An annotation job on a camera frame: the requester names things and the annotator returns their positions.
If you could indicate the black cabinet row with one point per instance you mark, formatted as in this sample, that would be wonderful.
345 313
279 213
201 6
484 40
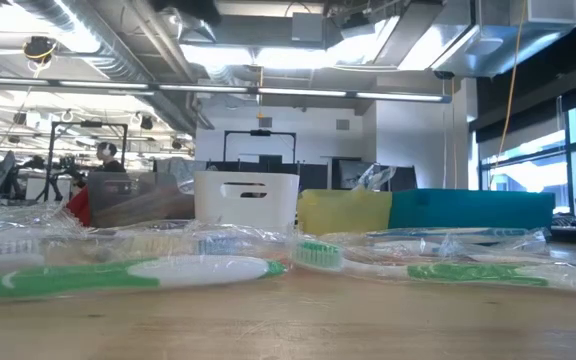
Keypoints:
313 177

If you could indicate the yellow plastic bin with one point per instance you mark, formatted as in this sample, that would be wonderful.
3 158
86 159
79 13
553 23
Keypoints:
343 212

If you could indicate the long ceiling light strip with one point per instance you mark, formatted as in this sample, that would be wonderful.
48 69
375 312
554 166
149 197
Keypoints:
208 89

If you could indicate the transparent grey plastic bin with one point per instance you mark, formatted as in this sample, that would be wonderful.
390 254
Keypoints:
118 182

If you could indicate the person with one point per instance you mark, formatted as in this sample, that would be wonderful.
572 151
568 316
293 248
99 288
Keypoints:
110 165

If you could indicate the teal plastic bin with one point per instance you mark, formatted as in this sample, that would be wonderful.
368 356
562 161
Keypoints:
468 207

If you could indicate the green toothbrush in clear wrapper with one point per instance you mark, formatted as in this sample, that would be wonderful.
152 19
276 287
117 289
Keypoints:
68 282
473 272

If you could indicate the red plastic bin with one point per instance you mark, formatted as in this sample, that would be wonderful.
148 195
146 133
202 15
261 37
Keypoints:
79 207

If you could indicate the grey office chair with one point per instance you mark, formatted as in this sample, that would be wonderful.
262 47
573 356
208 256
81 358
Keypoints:
2 170

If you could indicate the black rig frame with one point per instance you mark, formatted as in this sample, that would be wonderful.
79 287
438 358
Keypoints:
88 124
260 132

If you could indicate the grey wall vent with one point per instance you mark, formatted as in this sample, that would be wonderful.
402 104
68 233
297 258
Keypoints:
343 124
265 122

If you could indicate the silver round air duct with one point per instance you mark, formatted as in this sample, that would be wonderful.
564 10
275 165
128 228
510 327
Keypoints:
118 60

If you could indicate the silver rectangular air duct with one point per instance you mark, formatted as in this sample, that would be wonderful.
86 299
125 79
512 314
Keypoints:
493 45

